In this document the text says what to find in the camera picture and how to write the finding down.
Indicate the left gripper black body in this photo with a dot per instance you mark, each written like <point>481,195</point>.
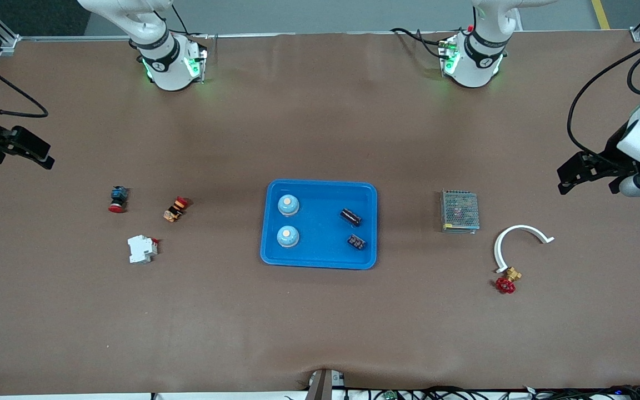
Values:
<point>610,152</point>

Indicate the dark cylindrical electrolytic capacitor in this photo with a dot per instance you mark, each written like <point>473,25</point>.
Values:
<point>351,217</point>

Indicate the small black connector block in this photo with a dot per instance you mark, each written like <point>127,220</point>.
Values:
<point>356,242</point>

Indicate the blue dome call bell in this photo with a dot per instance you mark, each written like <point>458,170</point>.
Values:
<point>288,206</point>
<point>288,239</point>

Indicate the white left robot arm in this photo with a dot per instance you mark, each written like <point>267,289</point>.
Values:
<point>475,61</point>

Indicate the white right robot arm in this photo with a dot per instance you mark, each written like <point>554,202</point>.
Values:
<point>159,55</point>

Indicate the blue plastic tray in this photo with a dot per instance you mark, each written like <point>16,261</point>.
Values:
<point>320,244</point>

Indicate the white curved plastic clip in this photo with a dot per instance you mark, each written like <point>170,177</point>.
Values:
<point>520,227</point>

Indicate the red mushroom button blue body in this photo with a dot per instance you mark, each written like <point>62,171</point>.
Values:
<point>118,200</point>

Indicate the metal mesh power supply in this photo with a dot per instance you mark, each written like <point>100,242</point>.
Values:
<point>460,211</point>

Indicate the brass valve red handwheel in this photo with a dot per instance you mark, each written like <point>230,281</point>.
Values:
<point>504,285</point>

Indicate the yellow floor tape strip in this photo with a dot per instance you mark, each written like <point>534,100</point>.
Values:
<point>602,16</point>

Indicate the white circuit breaker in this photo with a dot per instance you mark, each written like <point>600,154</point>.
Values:
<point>141,250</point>

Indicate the red button orange striped body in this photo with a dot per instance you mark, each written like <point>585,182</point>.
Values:
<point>175,210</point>

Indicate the brown leather table mat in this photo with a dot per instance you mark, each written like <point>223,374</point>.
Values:
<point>320,322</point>

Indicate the aluminium frame corner profile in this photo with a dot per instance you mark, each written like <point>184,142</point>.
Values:
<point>636,34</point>
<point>10,44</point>

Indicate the grey metal table bracket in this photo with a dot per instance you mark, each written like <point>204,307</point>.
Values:
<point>323,386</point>

